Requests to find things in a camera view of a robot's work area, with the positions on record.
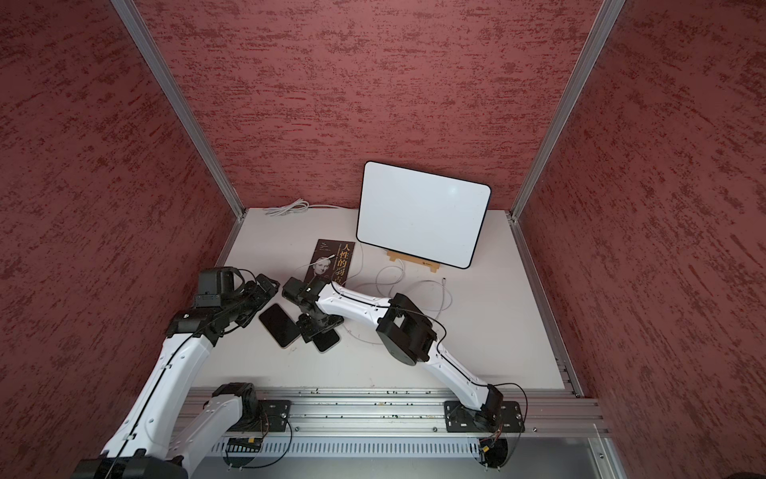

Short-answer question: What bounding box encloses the black smartphone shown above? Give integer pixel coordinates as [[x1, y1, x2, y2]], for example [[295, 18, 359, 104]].
[[259, 303, 301, 348], [312, 329, 340, 353]]

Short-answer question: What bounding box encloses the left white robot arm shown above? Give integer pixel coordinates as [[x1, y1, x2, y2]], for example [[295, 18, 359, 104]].
[[72, 267, 279, 478]]

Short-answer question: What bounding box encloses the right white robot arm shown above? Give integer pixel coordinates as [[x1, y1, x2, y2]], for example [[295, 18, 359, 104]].
[[282, 277, 504, 432]]

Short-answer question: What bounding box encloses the dark portrait book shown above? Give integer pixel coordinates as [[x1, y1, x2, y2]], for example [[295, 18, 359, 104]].
[[304, 239, 356, 285]]

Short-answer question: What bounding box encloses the wooden board stand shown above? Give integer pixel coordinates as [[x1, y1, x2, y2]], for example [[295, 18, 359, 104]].
[[386, 251, 441, 273]]

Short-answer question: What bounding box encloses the left black connector board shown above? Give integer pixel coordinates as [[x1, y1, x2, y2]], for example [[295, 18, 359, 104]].
[[225, 437, 263, 453]]

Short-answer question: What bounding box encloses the perforated white vent strip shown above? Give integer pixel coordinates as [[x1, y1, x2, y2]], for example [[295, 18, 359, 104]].
[[207, 436, 480, 459]]

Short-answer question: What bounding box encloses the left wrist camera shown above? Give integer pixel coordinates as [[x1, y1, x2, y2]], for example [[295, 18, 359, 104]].
[[197, 267, 243, 295]]

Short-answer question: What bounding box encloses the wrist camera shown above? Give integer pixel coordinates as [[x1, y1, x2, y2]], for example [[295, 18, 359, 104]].
[[282, 277, 308, 303], [197, 267, 243, 295]]

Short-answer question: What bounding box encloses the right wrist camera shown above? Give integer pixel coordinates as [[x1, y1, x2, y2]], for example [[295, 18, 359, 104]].
[[282, 277, 308, 303]]

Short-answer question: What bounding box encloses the aluminium mounting rail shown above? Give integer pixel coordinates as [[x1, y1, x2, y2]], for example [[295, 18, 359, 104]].
[[172, 387, 612, 437]]

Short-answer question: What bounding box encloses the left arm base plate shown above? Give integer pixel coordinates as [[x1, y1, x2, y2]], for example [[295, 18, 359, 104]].
[[227, 400, 292, 433]]

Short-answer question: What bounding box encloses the bundled white cable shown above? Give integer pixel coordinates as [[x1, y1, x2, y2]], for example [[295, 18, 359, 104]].
[[263, 198, 360, 218]]

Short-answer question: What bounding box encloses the white board black frame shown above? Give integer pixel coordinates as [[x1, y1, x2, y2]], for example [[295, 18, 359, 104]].
[[356, 161, 492, 269]]

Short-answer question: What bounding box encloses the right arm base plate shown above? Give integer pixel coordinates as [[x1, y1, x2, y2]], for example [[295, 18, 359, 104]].
[[443, 400, 526, 433]]

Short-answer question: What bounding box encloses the aluminium left corner post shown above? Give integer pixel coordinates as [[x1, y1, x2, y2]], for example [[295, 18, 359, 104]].
[[111, 0, 247, 222]]

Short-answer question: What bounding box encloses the aluminium corner post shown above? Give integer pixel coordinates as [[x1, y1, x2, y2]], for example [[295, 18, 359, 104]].
[[111, 0, 247, 222], [509, 0, 626, 224]]

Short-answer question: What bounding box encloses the aluminium right corner post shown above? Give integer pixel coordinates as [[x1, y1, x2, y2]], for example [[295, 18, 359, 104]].
[[509, 0, 626, 224]]

